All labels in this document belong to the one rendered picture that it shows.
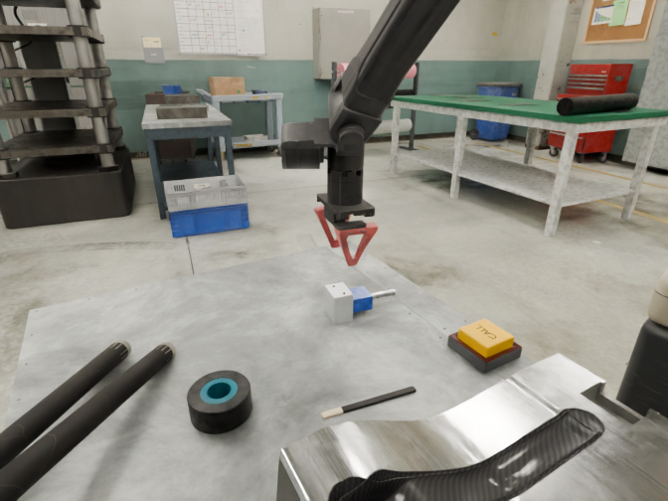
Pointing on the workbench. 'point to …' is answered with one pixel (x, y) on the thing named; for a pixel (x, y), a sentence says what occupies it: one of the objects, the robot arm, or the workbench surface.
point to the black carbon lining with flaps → (559, 450)
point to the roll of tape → (220, 402)
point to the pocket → (611, 405)
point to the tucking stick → (367, 403)
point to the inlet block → (349, 300)
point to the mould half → (490, 442)
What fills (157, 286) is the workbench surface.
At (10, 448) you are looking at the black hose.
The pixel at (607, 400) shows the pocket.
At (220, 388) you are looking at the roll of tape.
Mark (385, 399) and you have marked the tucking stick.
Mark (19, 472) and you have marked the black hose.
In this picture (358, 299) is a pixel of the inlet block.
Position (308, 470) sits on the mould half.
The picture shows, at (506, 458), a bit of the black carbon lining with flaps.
